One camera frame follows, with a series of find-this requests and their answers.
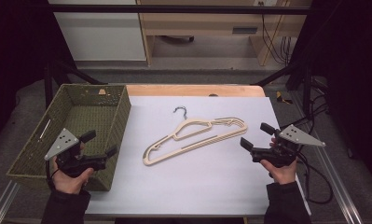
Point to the black metal stand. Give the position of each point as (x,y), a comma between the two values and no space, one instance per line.
(50,81)
(305,87)

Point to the black curtain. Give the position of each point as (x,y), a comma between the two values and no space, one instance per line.
(351,87)
(16,62)

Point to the yellow and black tool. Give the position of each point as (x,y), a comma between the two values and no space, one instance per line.
(281,98)

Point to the person's left hand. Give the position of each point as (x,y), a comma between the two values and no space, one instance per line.
(69,185)

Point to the white board sheet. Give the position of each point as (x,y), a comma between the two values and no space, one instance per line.
(224,186)

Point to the person's right hand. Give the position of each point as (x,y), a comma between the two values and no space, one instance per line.
(283,174)

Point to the aluminium rail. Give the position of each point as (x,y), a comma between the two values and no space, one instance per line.
(339,186)
(2,203)

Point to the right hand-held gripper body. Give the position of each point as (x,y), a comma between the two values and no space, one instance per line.
(298,136)

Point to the beige basket tag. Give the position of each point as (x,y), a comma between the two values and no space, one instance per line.
(102,91)

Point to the green woven basket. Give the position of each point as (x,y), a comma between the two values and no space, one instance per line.
(81,121)

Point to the white cabinet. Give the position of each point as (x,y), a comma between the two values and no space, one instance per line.
(99,34)

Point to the black horizontal frame bar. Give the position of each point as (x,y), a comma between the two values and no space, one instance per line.
(174,9)

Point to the light wooden desk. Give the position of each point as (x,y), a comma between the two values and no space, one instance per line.
(205,23)

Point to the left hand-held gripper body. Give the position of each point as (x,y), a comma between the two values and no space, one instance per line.
(62,143)

